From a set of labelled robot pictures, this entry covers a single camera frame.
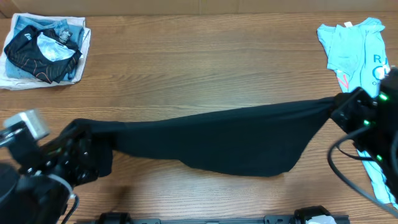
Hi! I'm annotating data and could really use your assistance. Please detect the black t-shirt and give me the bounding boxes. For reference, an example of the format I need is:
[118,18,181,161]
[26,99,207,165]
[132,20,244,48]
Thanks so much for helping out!
[71,97,333,177]

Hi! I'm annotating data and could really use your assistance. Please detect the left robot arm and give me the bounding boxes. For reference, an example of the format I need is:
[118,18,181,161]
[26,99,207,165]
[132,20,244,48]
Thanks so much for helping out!
[1,121,99,223]

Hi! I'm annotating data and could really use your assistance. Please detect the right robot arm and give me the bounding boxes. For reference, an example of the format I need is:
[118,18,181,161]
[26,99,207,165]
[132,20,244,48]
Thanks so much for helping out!
[327,67,397,217]

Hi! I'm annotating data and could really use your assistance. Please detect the light blue t-shirt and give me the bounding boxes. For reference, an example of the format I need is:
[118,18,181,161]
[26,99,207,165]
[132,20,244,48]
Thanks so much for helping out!
[317,17,397,211]

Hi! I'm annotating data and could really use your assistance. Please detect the folded blue jeans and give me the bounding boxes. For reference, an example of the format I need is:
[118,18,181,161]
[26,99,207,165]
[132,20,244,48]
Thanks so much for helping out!
[6,16,85,79]

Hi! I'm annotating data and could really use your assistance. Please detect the folded black patterned shirt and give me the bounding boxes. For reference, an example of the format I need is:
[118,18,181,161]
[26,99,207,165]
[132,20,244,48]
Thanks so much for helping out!
[4,25,81,84]

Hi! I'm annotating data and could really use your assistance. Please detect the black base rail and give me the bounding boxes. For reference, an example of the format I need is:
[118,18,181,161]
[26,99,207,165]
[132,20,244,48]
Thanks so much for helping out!
[129,215,294,224]

